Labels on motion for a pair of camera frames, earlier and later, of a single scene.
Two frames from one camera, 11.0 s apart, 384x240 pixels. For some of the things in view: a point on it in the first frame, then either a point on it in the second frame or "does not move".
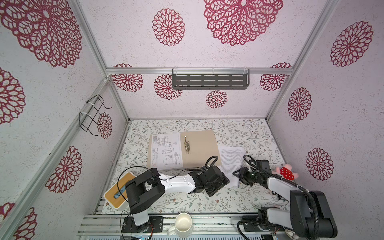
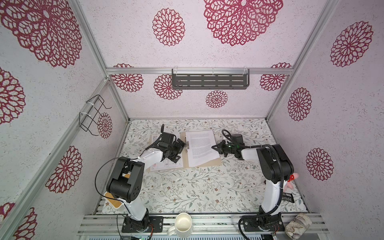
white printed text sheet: x=232 y=158 → x=202 y=147
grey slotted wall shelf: x=208 y=79 does not move
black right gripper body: x=248 y=177 → x=226 y=149
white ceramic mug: x=183 y=226 does not move
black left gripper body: x=211 y=188 → x=175 y=149
